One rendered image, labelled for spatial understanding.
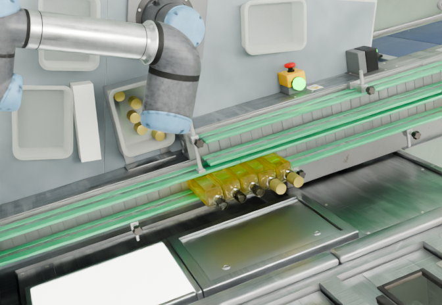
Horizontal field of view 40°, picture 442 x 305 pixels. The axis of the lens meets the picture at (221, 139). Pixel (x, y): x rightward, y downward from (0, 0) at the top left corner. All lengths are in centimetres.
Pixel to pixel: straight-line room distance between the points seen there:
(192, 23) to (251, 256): 67
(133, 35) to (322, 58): 106
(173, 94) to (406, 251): 78
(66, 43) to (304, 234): 90
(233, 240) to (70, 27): 86
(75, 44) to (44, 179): 83
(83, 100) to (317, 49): 84
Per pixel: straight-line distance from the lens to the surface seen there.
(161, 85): 134
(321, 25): 220
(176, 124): 135
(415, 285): 161
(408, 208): 193
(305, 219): 185
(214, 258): 174
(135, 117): 192
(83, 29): 124
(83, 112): 189
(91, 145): 192
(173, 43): 131
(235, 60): 206
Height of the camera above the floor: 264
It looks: 64 degrees down
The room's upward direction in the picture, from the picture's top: 125 degrees clockwise
